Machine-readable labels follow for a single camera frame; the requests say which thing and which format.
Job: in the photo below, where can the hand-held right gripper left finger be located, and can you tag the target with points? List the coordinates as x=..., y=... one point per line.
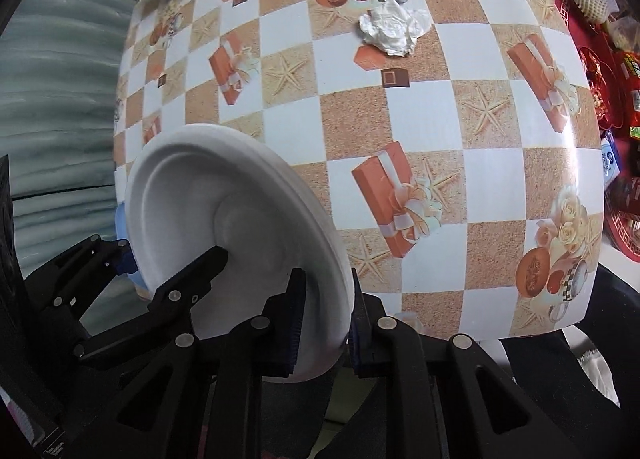
x=295, y=324

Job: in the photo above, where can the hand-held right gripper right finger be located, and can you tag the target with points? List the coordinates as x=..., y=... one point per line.
x=356, y=334

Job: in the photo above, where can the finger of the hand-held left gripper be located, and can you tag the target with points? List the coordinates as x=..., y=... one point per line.
x=125, y=259
x=190, y=279

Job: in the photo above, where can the blue plastic plate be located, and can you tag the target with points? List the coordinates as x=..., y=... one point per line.
x=121, y=226

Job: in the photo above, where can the large white foam bowl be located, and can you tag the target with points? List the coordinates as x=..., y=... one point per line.
x=240, y=209

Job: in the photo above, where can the person's dark trouser legs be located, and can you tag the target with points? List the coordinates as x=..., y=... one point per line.
x=310, y=419

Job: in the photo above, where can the grey-green curtain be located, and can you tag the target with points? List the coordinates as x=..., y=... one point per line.
x=60, y=89

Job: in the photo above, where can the checkered printed tablecloth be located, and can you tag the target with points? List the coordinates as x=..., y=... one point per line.
x=450, y=139

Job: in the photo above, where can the crumpled white tissue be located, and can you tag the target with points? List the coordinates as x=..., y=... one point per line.
x=395, y=29

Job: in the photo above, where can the blue snack packet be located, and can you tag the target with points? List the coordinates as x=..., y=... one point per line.
x=611, y=159

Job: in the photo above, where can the red tray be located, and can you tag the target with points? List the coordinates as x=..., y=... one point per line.
x=595, y=89

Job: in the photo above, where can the red candy packet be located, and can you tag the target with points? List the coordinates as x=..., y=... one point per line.
x=602, y=71
x=632, y=74

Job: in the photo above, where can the white foam fruit net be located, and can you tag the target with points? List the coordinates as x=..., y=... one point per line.
x=595, y=1

